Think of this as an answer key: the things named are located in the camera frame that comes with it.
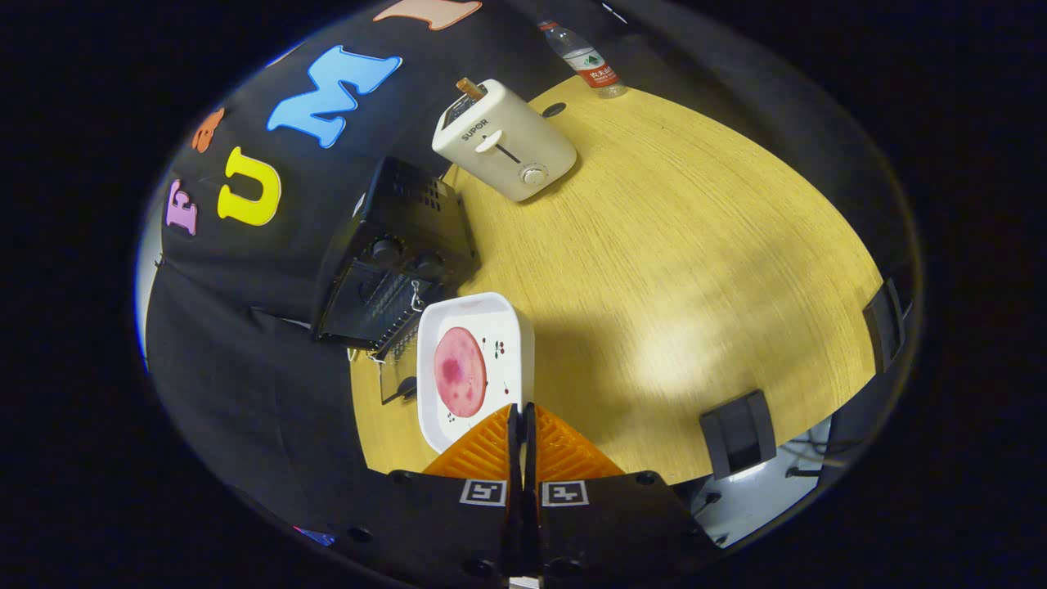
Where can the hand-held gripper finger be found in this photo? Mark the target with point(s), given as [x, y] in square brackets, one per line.
[515, 458]
[530, 458]

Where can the pink ham slice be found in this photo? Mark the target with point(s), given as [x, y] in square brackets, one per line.
[460, 372]

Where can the white square plate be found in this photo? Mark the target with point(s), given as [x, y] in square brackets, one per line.
[507, 327]

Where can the black toaster oven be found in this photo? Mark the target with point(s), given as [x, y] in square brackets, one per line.
[409, 213]

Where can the white toaster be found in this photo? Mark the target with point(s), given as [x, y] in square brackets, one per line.
[540, 139]

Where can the brown bread slice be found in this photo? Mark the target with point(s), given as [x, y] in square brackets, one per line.
[469, 87]

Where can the clear plastic water bottle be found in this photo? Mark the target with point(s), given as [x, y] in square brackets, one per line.
[585, 59]

